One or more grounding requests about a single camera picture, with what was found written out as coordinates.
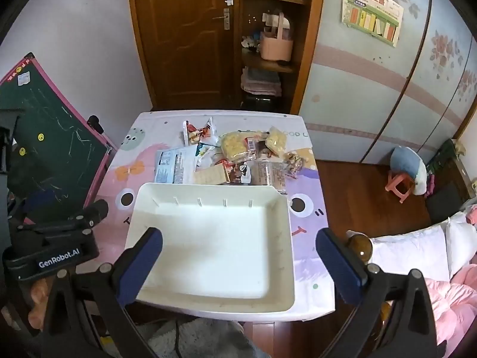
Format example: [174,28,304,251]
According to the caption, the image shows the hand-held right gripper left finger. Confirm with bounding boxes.
[39,227,163,358]

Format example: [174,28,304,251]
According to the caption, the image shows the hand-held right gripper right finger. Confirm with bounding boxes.
[315,227,446,358]

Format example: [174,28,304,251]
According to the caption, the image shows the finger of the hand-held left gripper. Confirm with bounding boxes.
[56,199,109,236]

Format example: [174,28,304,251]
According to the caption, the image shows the white plastic tray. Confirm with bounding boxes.
[125,183,296,313]

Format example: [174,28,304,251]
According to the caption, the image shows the light blue white packet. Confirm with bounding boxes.
[154,148,198,185]

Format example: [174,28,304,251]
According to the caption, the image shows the beige cracker packet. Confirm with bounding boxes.
[194,166,228,185]

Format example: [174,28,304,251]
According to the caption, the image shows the clear mixed nuts packet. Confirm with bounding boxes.
[283,151,308,178]

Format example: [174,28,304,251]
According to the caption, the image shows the clear brown cake packet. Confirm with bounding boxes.
[248,160,287,195]

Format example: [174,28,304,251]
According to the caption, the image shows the red and white snack packet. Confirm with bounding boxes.
[182,117,219,146]

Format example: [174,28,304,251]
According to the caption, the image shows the red cookie packet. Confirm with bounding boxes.
[218,158,248,183]

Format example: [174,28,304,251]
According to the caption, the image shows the small yellow snack bag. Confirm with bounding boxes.
[265,127,288,156]

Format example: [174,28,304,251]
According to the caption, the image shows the red-wrapped brownie packet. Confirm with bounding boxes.
[244,137,267,154]

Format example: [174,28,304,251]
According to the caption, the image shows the person's left hand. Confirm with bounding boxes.
[29,280,49,327]

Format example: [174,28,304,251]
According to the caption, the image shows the wooden bedpost knob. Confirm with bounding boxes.
[346,233,373,263]

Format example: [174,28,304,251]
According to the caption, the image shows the white pillow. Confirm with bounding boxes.
[369,226,451,280]
[445,211,477,277]

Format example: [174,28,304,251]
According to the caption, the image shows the round wooden bedpost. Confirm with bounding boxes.
[376,302,396,347]

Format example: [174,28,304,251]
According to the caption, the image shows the black knob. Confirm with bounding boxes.
[87,115,105,135]

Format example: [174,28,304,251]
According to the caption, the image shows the pink plastic stool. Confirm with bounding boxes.
[385,169,416,204]

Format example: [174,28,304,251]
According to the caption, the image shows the person's grey fleece clothing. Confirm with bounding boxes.
[136,319,261,358]

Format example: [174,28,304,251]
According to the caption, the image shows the pink blanket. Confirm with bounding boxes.
[425,257,477,347]

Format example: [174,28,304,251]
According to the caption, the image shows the dark bag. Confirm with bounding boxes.
[427,183,466,220]

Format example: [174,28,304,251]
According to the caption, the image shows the small pink stool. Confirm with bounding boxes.
[391,145,427,195]

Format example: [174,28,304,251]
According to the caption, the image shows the floral sliding wardrobe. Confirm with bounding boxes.
[298,0,477,165]

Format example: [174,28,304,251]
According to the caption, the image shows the brown wooden door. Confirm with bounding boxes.
[127,0,243,110]

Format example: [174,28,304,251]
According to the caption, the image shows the folded towels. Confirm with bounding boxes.
[240,67,281,95]

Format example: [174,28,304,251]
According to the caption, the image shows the wooden shelf unit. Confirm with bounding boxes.
[235,0,326,114]

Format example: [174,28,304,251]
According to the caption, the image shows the pink basket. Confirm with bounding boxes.
[260,12,293,61]

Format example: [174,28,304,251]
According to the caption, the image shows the green chalkboard pink frame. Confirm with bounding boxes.
[0,53,120,228]

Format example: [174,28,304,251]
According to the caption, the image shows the metal door handle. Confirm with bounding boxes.
[212,7,232,30]

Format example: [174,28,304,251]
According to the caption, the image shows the wall poster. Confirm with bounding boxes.
[341,0,405,48]

